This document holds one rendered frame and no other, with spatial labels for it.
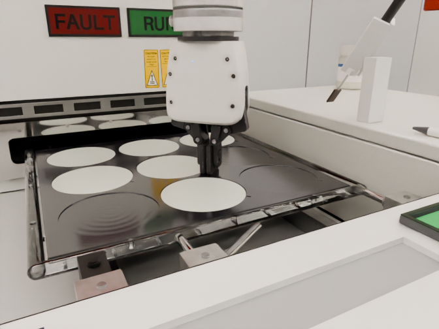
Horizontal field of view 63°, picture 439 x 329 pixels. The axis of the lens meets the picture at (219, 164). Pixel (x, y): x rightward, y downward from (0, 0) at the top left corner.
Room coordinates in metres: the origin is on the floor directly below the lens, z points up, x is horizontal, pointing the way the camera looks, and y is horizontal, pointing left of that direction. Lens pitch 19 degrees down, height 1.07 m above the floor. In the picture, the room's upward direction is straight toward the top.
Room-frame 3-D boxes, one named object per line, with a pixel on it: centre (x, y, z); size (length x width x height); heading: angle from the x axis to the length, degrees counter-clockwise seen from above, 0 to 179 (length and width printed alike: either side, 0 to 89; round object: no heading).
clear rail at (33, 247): (0.40, 0.23, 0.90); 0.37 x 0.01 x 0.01; 27
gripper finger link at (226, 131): (0.46, 0.00, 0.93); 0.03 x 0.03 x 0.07; 69
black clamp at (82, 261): (0.24, 0.10, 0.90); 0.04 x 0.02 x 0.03; 27
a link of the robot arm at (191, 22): (0.47, 0.02, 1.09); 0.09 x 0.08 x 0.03; 69
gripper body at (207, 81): (0.47, 0.01, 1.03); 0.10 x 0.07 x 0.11; 69
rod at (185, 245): (0.28, 0.03, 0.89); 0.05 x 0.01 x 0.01; 27
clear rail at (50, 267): (0.33, -0.01, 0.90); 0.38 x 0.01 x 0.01; 117
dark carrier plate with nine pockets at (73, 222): (0.49, 0.07, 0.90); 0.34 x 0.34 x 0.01; 27
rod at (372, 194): (0.39, -0.19, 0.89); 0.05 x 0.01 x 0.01; 27
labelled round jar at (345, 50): (0.85, -0.31, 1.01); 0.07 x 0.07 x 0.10
